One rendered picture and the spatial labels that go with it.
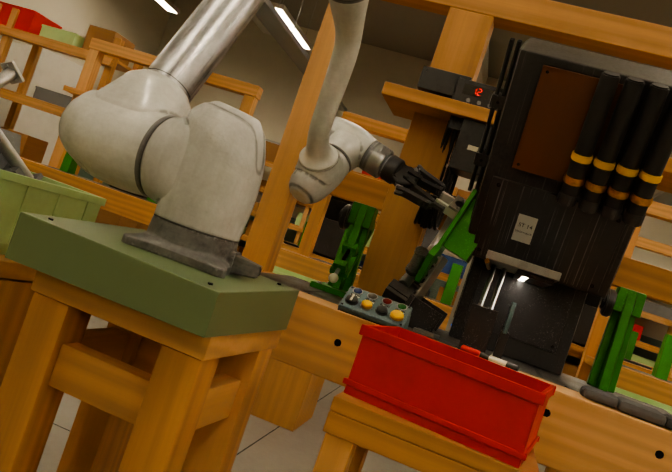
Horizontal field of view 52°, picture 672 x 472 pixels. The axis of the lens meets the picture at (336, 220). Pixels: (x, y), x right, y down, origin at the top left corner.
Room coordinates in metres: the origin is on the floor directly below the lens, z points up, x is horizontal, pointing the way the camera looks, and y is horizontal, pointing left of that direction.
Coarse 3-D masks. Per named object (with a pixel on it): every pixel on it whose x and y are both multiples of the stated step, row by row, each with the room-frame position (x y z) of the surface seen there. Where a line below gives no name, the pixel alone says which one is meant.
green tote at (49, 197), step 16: (0, 176) 1.38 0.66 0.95; (16, 176) 1.41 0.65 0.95; (0, 192) 1.39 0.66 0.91; (16, 192) 1.43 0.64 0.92; (32, 192) 1.46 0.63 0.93; (48, 192) 1.49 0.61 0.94; (64, 192) 1.53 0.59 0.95; (80, 192) 1.57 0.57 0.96; (0, 208) 1.40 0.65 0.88; (16, 208) 1.44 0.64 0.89; (32, 208) 1.47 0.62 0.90; (48, 208) 1.51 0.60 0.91; (64, 208) 1.55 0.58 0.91; (80, 208) 1.59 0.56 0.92; (96, 208) 1.63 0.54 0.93; (0, 224) 1.42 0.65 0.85; (0, 240) 1.43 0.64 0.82
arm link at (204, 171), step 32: (160, 128) 1.16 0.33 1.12; (192, 128) 1.14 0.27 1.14; (224, 128) 1.13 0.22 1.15; (256, 128) 1.17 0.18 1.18; (160, 160) 1.14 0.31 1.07; (192, 160) 1.12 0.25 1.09; (224, 160) 1.12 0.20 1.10; (256, 160) 1.16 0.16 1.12; (160, 192) 1.15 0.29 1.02; (192, 192) 1.12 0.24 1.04; (224, 192) 1.13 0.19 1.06; (256, 192) 1.19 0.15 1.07; (192, 224) 1.13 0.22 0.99; (224, 224) 1.14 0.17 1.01
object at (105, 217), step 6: (102, 210) 9.93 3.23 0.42; (102, 216) 9.93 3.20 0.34; (108, 216) 9.91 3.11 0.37; (114, 216) 9.89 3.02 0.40; (120, 216) 9.87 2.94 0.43; (96, 222) 9.94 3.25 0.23; (102, 222) 9.92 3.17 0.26; (108, 222) 9.90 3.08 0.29; (114, 222) 9.88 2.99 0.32; (120, 222) 9.91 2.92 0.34; (126, 222) 10.08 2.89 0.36; (132, 222) 10.25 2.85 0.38; (138, 222) 10.46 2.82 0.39; (138, 228) 10.46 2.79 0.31; (144, 228) 10.67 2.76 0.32
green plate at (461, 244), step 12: (468, 204) 1.68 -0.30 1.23; (456, 216) 1.68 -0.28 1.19; (468, 216) 1.69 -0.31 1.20; (456, 228) 1.69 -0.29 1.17; (468, 228) 1.69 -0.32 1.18; (444, 240) 1.69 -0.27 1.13; (456, 240) 1.69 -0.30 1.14; (468, 240) 1.69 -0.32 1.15; (456, 252) 1.69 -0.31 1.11; (468, 252) 1.68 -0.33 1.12
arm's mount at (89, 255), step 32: (32, 224) 1.06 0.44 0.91; (64, 224) 1.09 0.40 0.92; (96, 224) 1.23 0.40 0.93; (32, 256) 1.05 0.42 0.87; (64, 256) 1.04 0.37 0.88; (96, 256) 1.02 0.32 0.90; (128, 256) 1.01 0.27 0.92; (160, 256) 1.11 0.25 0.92; (96, 288) 1.02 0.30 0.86; (128, 288) 1.01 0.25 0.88; (160, 288) 0.99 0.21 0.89; (192, 288) 0.98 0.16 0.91; (224, 288) 1.02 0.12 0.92; (256, 288) 1.14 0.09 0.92; (288, 288) 1.28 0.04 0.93; (192, 320) 0.97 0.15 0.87; (224, 320) 1.02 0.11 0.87; (256, 320) 1.14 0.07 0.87; (288, 320) 1.31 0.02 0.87
